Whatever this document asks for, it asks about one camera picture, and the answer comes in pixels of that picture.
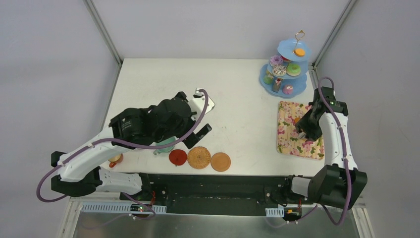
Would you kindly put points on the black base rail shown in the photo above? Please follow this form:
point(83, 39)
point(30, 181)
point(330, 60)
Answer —
point(219, 195)

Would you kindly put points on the pink cupcake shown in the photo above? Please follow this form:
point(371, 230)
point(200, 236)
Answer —
point(288, 89)

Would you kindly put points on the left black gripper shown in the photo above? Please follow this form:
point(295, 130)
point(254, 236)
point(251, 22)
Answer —
point(190, 119)

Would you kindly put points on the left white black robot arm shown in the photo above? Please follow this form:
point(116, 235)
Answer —
point(80, 172)

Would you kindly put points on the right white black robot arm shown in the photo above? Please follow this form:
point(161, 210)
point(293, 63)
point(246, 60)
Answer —
point(339, 182)

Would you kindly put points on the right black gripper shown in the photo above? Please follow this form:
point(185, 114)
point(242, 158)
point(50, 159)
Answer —
point(308, 123)

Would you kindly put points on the blue three-tier cake stand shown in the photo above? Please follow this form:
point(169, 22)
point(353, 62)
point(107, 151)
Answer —
point(286, 49)

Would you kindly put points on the green teacup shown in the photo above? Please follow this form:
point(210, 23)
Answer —
point(165, 149)

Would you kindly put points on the orange round coaster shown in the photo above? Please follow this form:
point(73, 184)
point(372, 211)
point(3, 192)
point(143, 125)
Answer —
point(220, 162)

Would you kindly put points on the woven rattan coaster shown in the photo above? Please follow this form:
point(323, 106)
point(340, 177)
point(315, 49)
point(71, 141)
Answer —
point(199, 157)

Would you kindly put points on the red jam tart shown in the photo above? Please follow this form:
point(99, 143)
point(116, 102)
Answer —
point(285, 59)

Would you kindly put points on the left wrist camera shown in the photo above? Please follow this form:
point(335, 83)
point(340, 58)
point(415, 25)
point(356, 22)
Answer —
point(198, 102)

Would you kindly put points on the orange small mug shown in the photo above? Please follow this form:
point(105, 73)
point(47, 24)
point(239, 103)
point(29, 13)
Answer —
point(112, 162)

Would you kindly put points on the round orange biscuit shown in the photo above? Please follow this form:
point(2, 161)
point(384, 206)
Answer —
point(300, 52)

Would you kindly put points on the red apple coaster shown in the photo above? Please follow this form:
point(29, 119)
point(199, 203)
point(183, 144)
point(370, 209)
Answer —
point(177, 157)

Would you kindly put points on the purple sprinkled donut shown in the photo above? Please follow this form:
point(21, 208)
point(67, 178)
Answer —
point(275, 60)

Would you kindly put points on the white chocolate donut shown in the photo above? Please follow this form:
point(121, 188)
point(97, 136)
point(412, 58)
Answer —
point(279, 71)

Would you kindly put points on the floral serving tray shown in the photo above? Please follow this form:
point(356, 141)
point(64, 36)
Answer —
point(287, 137)

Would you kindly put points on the chocolate slice cake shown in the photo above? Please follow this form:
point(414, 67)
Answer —
point(276, 85)

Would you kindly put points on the green frosted donut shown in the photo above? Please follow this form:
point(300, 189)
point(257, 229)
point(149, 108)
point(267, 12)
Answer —
point(293, 69)

